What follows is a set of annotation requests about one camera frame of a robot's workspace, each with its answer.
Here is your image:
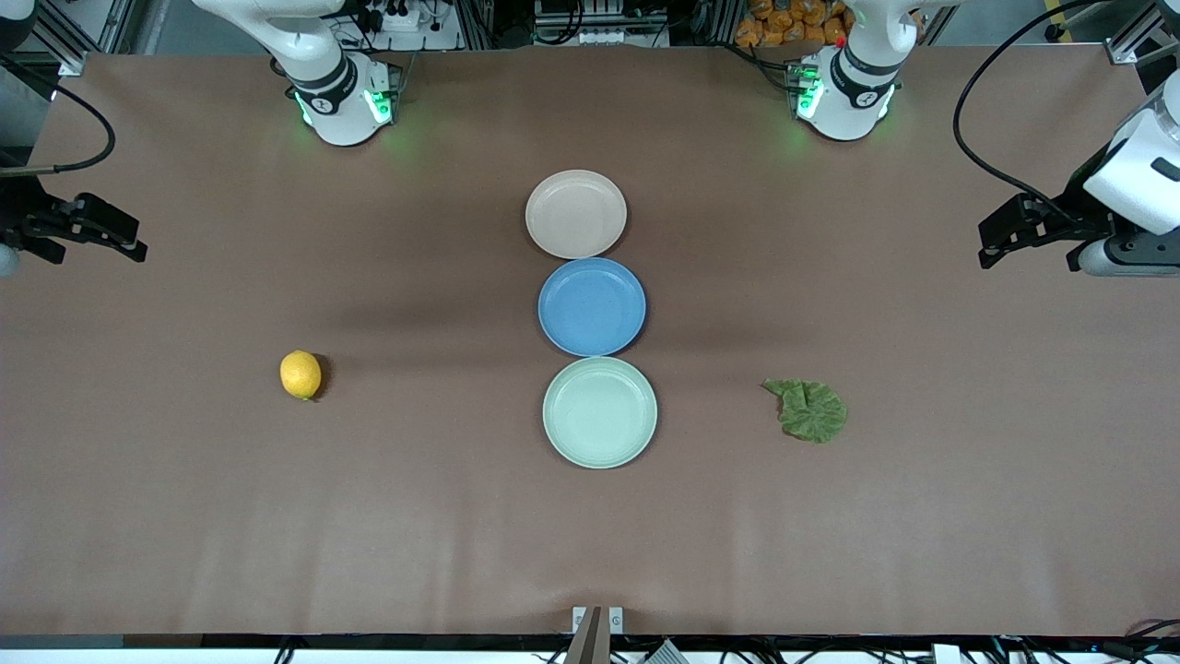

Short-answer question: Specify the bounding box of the beige round plate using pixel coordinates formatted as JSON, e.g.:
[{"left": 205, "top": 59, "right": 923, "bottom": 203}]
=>
[{"left": 525, "top": 170, "right": 629, "bottom": 260}]

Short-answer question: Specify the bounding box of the white power strip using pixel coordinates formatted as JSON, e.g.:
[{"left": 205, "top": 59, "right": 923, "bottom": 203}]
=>
[{"left": 355, "top": 0, "right": 462, "bottom": 52}]

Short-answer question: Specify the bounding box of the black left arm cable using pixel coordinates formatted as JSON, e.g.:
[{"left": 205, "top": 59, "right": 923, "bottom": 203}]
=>
[{"left": 951, "top": 0, "right": 1107, "bottom": 222}]

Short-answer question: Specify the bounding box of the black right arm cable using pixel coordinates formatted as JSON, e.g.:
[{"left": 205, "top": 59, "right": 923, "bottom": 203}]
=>
[{"left": 0, "top": 55, "right": 118, "bottom": 176}]

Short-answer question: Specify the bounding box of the yellow lemon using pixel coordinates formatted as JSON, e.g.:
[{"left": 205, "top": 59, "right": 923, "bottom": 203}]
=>
[{"left": 280, "top": 350, "right": 323, "bottom": 401}]

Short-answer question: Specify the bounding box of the aluminium frame rail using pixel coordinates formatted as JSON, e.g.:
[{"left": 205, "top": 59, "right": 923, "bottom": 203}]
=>
[
  {"left": 18, "top": 0, "right": 139, "bottom": 77},
  {"left": 1104, "top": 0, "right": 1180, "bottom": 67}
]

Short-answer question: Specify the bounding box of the green lettuce leaf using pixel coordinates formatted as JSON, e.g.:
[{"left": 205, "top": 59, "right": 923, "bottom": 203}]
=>
[{"left": 761, "top": 377, "right": 848, "bottom": 445}]

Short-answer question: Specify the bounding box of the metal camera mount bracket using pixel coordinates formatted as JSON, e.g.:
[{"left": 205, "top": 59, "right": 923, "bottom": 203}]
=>
[{"left": 564, "top": 606, "right": 626, "bottom": 664}]

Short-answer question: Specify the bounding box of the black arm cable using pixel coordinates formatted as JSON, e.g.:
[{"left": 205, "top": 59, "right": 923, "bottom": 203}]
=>
[
  {"left": 951, "top": 0, "right": 1107, "bottom": 222},
  {"left": 0, "top": 55, "right": 118, "bottom": 176}
]

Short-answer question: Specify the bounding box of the bag of oranges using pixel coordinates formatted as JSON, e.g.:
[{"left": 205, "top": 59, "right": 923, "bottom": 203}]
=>
[{"left": 735, "top": 0, "right": 854, "bottom": 49}]

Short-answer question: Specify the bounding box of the equipment rack with cables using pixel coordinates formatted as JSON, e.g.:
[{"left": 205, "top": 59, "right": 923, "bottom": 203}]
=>
[{"left": 533, "top": 0, "right": 671, "bottom": 47}]

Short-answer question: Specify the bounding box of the blue round plate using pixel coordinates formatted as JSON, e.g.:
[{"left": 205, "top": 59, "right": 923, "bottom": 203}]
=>
[{"left": 537, "top": 257, "right": 648, "bottom": 358}]

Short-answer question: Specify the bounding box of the pale green round plate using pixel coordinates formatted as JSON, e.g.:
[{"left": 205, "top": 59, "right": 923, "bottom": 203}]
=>
[{"left": 542, "top": 356, "right": 659, "bottom": 470}]

